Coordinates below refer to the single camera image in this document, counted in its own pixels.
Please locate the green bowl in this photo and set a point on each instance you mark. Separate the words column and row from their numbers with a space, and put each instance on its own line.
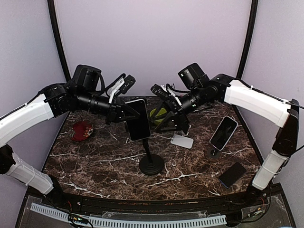
column 159, row 117

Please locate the black pole stand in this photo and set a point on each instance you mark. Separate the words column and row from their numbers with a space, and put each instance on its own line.
column 150, row 164

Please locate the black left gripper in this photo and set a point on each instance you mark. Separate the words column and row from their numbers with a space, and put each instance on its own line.
column 115, row 113

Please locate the white slotted cable duct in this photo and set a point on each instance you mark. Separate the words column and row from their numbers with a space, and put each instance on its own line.
column 128, row 220

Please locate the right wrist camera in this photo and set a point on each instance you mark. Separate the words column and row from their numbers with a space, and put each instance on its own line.
column 164, row 93

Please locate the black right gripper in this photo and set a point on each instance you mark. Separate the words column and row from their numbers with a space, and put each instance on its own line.
column 177, row 116

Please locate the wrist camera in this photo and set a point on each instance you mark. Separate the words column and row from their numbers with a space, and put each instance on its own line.
column 119, row 86
column 164, row 93

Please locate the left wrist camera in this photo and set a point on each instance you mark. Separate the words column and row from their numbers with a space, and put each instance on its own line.
column 119, row 86

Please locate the white folding phone stand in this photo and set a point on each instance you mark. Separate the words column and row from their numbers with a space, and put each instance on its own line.
column 182, row 141

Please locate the grey wood-base phone stand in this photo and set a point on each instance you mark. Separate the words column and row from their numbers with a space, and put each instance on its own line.
column 212, row 154

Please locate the black front rail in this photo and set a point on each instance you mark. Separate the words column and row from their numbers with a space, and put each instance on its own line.
column 271, row 210

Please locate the black phone blue case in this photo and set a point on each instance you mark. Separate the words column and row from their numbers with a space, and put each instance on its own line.
column 232, row 174

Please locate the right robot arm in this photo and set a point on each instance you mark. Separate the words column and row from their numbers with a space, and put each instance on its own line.
column 222, row 88

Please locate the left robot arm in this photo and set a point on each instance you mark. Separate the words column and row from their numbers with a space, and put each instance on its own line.
column 86, row 90

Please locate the red floral plate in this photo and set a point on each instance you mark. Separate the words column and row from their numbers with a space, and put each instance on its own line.
column 80, row 131

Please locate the black phone grey edge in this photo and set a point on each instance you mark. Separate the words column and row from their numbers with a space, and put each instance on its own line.
column 139, row 128

